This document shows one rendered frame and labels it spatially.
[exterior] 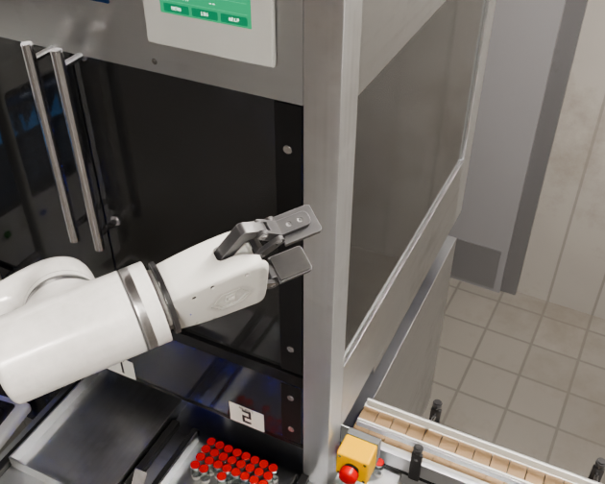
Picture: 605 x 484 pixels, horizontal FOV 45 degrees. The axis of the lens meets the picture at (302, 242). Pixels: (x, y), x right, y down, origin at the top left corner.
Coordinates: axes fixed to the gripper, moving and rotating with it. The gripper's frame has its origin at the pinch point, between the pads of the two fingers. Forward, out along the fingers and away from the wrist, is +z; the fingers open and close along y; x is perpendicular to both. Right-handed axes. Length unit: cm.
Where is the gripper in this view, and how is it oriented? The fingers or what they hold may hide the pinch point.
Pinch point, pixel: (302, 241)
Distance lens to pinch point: 75.6
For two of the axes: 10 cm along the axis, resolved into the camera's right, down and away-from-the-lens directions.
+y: 0.9, -4.4, -8.9
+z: 8.9, -3.6, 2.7
